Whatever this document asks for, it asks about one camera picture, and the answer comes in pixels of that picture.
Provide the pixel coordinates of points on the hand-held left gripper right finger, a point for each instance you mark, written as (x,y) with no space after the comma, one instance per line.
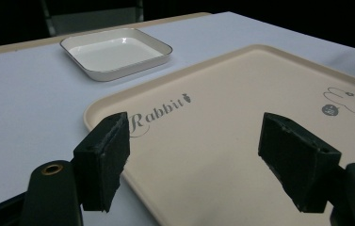
(297,163)

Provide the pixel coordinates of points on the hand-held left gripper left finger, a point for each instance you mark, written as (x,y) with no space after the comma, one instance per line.
(101,163)

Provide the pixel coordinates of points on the beige printed plastic tray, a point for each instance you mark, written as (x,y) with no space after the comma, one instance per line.
(228,132)

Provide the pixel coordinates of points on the white square dish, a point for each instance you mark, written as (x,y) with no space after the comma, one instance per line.
(115,55)

